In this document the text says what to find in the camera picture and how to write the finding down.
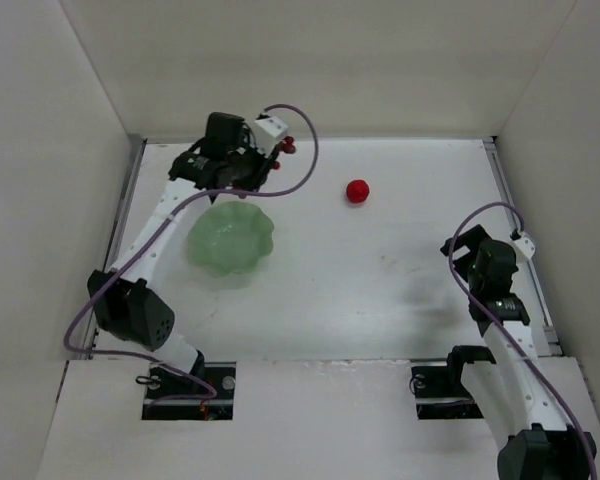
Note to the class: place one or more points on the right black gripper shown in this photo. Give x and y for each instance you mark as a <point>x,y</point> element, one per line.
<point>463,245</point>

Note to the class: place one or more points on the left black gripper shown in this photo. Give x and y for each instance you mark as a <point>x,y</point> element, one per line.
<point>259,167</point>

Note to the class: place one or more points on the dark red grape bunch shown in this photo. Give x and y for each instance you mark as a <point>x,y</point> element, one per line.
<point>285,146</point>

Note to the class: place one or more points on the red fake apple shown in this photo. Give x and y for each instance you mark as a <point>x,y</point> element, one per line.
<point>357,191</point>

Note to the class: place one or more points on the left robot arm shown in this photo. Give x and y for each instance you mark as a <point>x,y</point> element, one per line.
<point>125,298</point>

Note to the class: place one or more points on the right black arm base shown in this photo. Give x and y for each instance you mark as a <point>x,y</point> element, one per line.
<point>438,397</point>

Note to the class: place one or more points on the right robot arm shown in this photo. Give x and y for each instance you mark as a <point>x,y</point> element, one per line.
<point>536,434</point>

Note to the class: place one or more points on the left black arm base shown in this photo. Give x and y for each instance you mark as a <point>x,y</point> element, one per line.
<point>169,397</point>

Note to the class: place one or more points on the green wavy fruit bowl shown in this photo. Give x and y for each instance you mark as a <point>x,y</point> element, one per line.
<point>230,238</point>

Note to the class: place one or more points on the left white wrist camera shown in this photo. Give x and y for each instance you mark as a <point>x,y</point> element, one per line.
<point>269,131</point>

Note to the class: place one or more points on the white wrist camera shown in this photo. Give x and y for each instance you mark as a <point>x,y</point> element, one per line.
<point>523,246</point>
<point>269,131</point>

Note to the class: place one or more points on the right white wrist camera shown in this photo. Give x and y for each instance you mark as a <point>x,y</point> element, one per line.
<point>523,246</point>

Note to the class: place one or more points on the left aluminium table rail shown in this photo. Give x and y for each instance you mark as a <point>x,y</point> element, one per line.
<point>137,148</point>

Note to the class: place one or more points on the aluminium table rail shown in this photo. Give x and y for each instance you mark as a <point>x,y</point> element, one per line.
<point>137,148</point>
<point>526,282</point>

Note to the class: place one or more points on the right aluminium table rail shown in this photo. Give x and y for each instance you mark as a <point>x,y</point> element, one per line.
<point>526,282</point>

